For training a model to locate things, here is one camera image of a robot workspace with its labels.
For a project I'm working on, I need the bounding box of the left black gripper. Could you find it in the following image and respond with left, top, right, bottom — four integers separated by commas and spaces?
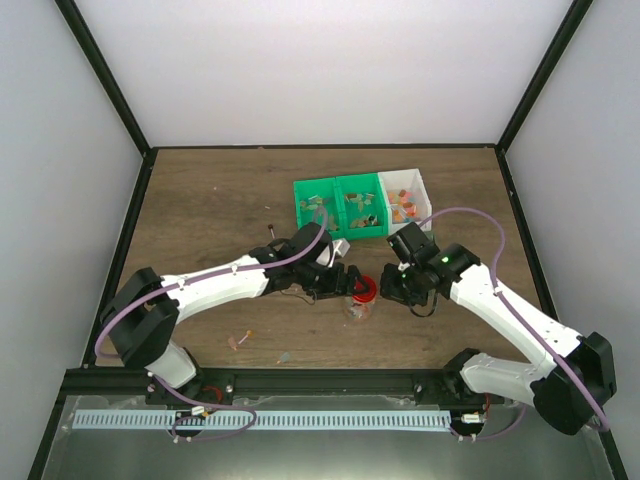
296, 261, 369, 300

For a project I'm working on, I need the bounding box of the red jar lid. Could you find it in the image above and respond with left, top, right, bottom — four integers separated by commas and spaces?
352, 275, 378, 304

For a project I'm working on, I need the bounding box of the clear plastic jar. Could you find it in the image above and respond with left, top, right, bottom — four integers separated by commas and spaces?
344, 296, 375, 322

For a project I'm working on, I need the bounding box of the green double candy bin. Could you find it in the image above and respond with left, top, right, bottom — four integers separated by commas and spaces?
293, 173, 390, 240

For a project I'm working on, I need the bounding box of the white candy bin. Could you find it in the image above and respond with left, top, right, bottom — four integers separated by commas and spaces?
377, 168, 433, 234

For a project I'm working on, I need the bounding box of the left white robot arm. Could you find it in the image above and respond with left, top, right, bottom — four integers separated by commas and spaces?
95, 222, 374, 404

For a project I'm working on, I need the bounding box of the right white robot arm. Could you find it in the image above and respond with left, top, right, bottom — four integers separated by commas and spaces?
380, 223, 617, 435

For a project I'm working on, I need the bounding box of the light blue slotted strip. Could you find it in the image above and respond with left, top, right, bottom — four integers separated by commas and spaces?
72, 409, 451, 432

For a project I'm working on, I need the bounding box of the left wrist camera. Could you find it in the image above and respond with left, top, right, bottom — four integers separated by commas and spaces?
328, 238, 350, 260

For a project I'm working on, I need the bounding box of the spilled candy near rail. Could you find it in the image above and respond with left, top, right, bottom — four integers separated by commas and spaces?
277, 352, 291, 364

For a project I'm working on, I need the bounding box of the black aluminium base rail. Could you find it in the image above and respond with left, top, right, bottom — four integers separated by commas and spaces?
62, 366, 596, 406

